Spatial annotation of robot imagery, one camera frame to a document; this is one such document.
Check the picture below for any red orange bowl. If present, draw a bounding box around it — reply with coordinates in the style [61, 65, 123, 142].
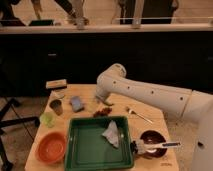
[35, 132, 67, 165]

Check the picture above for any white handled dish brush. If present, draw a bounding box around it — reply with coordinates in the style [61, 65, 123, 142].
[130, 140, 181, 154]

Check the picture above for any wooden block brush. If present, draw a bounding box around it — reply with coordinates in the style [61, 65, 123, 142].
[46, 79, 67, 90]

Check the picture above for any green plastic tray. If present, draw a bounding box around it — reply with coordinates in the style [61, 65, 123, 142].
[64, 116, 134, 171]

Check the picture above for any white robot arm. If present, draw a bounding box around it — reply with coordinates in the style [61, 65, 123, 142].
[95, 63, 213, 171]

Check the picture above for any dark brown bowl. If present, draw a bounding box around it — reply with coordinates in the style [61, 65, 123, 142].
[140, 130, 167, 158]

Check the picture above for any black office chair base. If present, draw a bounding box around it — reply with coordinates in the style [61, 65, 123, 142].
[0, 98, 40, 171]

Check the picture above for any small grey metal cup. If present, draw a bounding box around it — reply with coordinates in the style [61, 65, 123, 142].
[49, 99, 63, 115]

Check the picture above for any blue sponge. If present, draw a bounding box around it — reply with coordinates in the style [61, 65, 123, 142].
[70, 96, 84, 112]

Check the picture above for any light green plastic cup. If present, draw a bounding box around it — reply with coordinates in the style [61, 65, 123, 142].
[39, 112, 54, 128]

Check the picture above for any white plastic scoop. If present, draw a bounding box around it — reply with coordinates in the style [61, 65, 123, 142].
[51, 91, 65, 99]

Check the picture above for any crumpled white cloth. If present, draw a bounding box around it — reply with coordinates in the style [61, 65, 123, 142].
[102, 121, 119, 148]

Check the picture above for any dark red grape bunch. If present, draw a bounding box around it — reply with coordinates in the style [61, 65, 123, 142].
[93, 107, 112, 117]

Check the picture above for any metal fork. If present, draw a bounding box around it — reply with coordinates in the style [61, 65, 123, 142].
[125, 107, 153, 124]

